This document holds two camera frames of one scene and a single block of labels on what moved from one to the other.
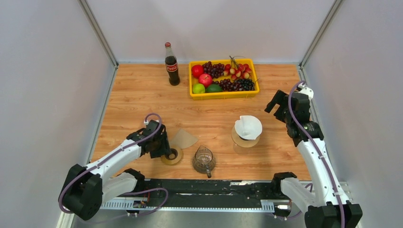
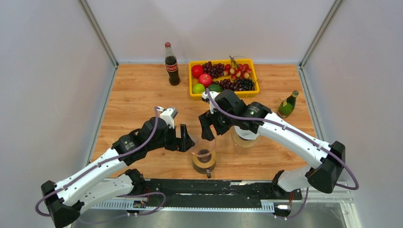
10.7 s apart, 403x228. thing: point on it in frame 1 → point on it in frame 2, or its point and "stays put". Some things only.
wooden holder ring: [173, 156] → [204, 160]
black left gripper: [165, 148] → [182, 144]
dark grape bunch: [239, 85] stays put
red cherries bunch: [237, 71] stays put
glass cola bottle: [171, 65] stays put
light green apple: [198, 88] stays put
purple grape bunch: [215, 70] stays put
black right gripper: [280, 98] → [207, 119]
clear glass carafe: [244, 142] stays put
